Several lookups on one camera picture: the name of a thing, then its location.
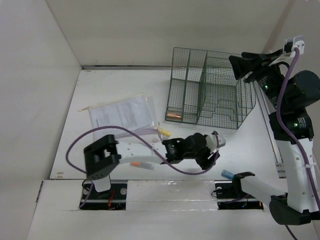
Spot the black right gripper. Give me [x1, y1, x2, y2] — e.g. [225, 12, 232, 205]
[228, 48, 290, 111]

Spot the blue capped highlighter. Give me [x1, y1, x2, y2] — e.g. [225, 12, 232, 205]
[221, 170, 234, 180]

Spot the clear zipper document pouch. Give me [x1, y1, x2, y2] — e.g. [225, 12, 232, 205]
[79, 94, 159, 136]

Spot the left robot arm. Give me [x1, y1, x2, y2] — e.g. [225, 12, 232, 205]
[83, 131, 226, 181]

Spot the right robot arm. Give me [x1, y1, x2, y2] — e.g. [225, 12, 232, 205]
[228, 49, 320, 226]

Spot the yellow highlighter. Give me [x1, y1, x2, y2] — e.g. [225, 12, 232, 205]
[158, 128, 171, 137]

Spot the orange grey highlighter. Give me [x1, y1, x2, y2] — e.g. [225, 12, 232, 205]
[130, 161, 155, 170]

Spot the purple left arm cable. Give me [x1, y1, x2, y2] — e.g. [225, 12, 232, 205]
[65, 125, 218, 176]

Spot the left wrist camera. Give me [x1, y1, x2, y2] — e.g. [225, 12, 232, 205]
[209, 131, 226, 152]

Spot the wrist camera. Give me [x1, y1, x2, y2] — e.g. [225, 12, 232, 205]
[209, 131, 226, 152]
[283, 35, 305, 58]

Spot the green wire mesh organizer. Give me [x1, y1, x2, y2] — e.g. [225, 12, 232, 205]
[165, 47, 257, 130]

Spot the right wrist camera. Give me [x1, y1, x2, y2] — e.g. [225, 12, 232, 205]
[283, 35, 305, 58]

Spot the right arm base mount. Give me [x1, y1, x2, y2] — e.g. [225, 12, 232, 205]
[211, 172, 264, 210]

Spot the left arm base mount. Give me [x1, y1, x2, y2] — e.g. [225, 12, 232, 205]
[79, 180, 128, 211]

